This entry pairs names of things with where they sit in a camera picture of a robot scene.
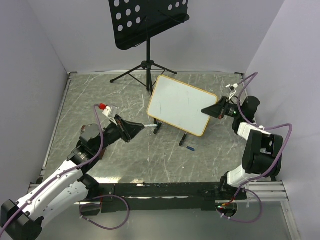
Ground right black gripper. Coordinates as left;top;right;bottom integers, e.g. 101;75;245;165
201;95;244;120

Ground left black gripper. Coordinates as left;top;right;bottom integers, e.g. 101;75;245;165
93;114;145;153

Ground white marker pen body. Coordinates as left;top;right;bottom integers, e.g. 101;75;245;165
143;124;158;128

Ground orange framed whiteboard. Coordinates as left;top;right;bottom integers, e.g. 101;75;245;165
146;75;218;137

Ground blue marker cap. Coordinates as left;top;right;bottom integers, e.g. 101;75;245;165
186;146;195;152

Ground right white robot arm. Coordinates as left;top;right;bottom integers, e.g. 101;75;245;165
201;96;283;199

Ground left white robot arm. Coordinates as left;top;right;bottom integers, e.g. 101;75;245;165
0;115;145;240

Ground brown eraser holder block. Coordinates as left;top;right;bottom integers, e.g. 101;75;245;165
79;123;101;156

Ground black music stand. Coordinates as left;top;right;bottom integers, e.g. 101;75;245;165
108;0;190;94

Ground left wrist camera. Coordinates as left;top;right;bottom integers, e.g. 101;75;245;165
98;103;119;124

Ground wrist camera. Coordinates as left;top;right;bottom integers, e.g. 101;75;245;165
98;103;119;124
226;83;239;101

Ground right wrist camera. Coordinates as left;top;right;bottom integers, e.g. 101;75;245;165
226;83;239;101

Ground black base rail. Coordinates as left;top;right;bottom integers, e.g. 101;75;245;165
80;180;237;216

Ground right aluminium frame rail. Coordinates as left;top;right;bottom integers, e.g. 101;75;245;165
234;72;301;240

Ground aluminium frame rail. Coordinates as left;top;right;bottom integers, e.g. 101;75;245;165
234;72;301;240
12;72;73;240

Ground left aluminium frame rail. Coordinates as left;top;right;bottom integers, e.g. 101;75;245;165
12;72;73;240

